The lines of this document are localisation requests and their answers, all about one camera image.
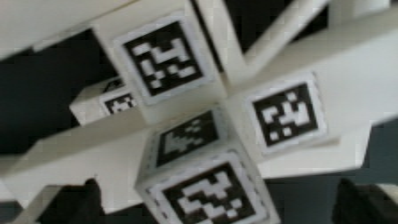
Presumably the white chair seat block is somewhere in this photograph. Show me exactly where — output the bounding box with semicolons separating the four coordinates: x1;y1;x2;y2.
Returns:
3;111;151;212

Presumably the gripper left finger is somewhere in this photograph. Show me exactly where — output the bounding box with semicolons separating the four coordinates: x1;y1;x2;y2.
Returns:
37;179;105;224

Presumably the white tagged chair leg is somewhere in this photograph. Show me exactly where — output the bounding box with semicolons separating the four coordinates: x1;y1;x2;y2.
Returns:
69;77;137;125

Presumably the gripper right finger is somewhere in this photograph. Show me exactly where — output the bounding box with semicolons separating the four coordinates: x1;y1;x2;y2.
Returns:
332;178;398;224

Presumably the white long chair bar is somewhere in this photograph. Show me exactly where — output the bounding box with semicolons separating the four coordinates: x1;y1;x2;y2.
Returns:
226;12;398;179

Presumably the white tagged cube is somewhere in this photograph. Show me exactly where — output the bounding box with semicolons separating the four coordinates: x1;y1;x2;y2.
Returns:
135;106;281;224

